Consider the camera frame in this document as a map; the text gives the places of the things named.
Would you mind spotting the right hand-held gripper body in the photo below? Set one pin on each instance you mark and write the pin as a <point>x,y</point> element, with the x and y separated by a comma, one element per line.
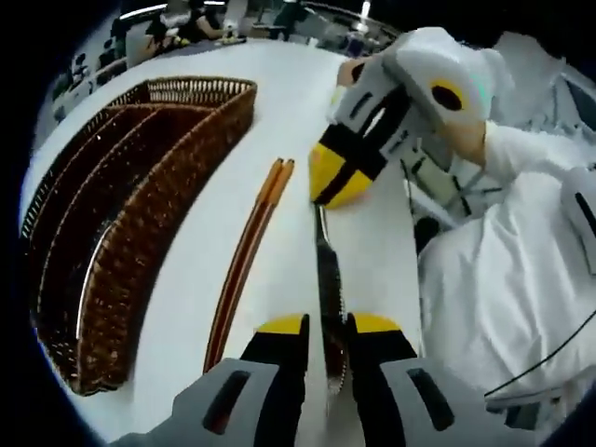
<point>465,60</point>

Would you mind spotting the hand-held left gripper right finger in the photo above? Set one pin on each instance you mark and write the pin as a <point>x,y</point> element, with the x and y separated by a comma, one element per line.
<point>382,363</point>

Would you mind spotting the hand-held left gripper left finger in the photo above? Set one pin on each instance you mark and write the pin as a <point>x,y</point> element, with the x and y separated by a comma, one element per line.
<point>279,372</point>

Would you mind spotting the serrated steel knife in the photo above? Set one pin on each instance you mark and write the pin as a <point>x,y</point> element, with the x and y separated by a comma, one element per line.
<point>328,279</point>

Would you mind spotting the brown wooden chopstick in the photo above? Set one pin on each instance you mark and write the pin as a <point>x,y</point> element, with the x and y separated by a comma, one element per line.
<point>287,172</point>
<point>274,172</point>

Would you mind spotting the brown wicker storage tray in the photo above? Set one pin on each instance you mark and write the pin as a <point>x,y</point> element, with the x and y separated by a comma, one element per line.
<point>153,223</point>

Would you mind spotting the person's white shirt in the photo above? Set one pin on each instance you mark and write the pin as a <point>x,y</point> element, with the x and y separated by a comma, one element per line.
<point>489,279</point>

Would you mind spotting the white chest-worn device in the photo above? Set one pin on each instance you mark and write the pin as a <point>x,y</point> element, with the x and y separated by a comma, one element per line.
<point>577,219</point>

